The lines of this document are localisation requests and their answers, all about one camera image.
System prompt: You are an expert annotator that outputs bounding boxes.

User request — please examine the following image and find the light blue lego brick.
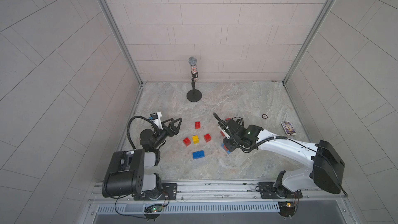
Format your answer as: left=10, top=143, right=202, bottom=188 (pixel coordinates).
left=221, top=144, right=231, bottom=154

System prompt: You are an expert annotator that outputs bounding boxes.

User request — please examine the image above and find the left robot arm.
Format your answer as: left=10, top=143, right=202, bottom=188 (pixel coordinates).
left=102, top=114, right=182, bottom=199

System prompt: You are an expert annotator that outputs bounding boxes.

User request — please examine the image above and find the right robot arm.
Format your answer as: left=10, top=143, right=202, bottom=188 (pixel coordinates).
left=216, top=117, right=345, bottom=199

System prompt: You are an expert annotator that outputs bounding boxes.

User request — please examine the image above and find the red lego brick top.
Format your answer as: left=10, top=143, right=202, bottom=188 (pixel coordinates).
left=195, top=121, right=201, bottom=129

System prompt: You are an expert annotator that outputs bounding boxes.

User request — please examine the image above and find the yellow lego brick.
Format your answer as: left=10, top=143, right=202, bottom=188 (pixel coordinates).
left=192, top=135, right=199, bottom=144

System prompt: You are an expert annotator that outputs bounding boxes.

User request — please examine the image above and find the dark blue lego brick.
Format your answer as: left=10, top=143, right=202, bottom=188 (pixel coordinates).
left=192, top=150, right=205, bottom=160

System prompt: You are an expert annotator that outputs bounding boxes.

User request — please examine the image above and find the black microphone stand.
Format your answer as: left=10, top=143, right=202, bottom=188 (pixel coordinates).
left=187, top=72, right=202, bottom=102

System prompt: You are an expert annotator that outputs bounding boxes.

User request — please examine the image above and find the printed card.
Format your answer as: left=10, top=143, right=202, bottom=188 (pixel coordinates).
left=281, top=121, right=296, bottom=136

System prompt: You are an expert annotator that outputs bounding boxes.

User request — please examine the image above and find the glittery silver microphone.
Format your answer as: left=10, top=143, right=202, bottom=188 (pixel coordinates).
left=188, top=57, right=199, bottom=81

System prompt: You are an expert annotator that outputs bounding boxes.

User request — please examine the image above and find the left green circuit board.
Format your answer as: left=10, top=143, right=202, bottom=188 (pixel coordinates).
left=144, top=204, right=164, bottom=220

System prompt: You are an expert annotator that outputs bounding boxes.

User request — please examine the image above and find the right circuit board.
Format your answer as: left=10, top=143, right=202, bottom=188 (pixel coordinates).
left=278, top=202, right=299, bottom=219

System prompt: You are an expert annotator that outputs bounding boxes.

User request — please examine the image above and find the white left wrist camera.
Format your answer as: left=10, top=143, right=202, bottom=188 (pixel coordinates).
left=149, top=112, right=163, bottom=130

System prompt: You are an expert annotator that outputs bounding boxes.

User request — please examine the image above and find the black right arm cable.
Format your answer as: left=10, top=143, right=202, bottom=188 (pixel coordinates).
left=212, top=112, right=231, bottom=131

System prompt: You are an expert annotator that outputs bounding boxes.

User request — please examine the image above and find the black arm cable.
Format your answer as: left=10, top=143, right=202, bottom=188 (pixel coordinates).
left=212, top=112, right=231, bottom=131
left=126, top=116, right=155, bottom=150

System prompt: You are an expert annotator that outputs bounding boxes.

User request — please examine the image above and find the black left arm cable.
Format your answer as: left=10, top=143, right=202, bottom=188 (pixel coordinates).
left=126, top=116, right=155, bottom=150

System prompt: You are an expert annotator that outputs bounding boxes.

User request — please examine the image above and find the aluminium rail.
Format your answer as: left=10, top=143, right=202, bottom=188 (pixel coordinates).
left=88, top=178, right=347, bottom=206

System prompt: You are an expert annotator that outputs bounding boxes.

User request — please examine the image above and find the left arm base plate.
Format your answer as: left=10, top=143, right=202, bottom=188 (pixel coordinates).
left=133, top=183, right=178, bottom=201

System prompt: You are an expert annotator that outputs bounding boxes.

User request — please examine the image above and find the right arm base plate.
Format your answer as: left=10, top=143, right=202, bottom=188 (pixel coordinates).
left=256, top=182, right=303, bottom=199

